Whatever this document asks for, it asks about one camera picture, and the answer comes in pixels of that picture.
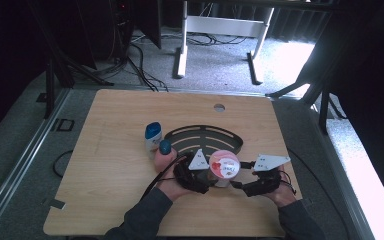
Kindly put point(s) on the person's left hand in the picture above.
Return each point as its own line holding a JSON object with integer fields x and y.
{"x": 171, "y": 190}

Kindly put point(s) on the white bottle with blue cap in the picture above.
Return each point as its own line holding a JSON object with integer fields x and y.
{"x": 153, "y": 142}

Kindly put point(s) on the black slotted metal rack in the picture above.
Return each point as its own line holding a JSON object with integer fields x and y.
{"x": 234, "y": 143}

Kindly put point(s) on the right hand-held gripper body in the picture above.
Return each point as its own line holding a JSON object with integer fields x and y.
{"x": 266, "y": 181}

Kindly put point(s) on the peach bottle with blue cap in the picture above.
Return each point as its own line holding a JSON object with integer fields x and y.
{"x": 165, "y": 147}

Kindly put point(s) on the pink jar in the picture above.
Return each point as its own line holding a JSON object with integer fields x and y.
{"x": 225, "y": 166}

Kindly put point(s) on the grey tape patch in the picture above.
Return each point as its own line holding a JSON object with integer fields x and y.
{"x": 55, "y": 203}

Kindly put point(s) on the black metal stand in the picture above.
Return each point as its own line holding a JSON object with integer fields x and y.
{"x": 50, "y": 90}
{"x": 323, "y": 110}

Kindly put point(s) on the white desk frame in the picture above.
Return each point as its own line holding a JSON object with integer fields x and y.
{"x": 225, "y": 26}

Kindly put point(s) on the black panel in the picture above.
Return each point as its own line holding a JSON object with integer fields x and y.
{"x": 150, "y": 23}

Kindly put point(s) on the person's right hand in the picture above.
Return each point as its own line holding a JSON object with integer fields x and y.
{"x": 285, "y": 197}

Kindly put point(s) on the black computer tower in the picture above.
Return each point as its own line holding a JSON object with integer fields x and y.
{"x": 123, "y": 30}

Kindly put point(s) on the black rectangular floor frame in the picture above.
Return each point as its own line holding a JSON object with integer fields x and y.
{"x": 54, "y": 125}

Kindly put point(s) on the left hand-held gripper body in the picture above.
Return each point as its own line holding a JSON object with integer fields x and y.
{"x": 193, "y": 176}

